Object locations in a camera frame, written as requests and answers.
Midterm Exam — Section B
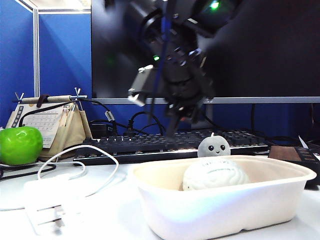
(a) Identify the looped black cable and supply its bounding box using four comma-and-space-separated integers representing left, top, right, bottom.
127, 111, 167, 137

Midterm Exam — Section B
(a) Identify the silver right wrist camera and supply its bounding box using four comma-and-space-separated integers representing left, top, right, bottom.
127, 64, 155, 108

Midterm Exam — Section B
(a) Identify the beige desk calendar stand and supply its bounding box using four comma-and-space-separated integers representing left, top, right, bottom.
5, 87, 94, 163

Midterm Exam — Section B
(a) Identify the green apple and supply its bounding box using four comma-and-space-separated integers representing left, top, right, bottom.
0, 126, 45, 167

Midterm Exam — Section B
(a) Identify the black cable with ferrite bead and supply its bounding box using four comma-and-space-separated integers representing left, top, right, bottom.
19, 98, 141, 136

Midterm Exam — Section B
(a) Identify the black mechanical keyboard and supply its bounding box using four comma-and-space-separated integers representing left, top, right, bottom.
73, 129, 271, 166

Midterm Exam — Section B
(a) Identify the white charger block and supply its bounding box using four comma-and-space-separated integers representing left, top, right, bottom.
23, 174, 86, 236

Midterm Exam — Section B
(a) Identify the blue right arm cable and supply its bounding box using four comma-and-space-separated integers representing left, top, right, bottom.
151, 14, 174, 106

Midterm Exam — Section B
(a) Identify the black power adapter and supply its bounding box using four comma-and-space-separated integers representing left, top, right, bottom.
89, 120, 118, 140

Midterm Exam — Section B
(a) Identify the black desk cable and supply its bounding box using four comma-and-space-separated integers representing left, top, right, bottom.
0, 163, 58, 181

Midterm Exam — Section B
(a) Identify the white grey plush octopus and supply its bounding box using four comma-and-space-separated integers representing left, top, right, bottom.
197, 133, 231, 159

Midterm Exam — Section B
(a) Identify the silver partition frame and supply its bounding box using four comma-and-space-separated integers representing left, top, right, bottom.
14, 0, 92, 99

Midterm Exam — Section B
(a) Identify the black computer monitor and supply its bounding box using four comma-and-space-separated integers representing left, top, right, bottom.
91, 0, 320, 130

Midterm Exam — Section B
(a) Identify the white charging cable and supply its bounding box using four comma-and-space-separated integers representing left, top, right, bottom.
0, 144, 120, 211

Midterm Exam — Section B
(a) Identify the black monitor cable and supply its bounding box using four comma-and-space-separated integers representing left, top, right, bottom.
250, 104, 301, 147

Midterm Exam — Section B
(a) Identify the white rectangular food container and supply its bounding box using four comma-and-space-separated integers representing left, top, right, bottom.
131, 154, 317, 240

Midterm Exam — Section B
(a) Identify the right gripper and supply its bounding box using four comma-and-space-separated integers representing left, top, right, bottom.
163, 76, 216, 148

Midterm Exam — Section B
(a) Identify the white steamed bun toy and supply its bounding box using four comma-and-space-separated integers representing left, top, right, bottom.
181, 158, 251, 192

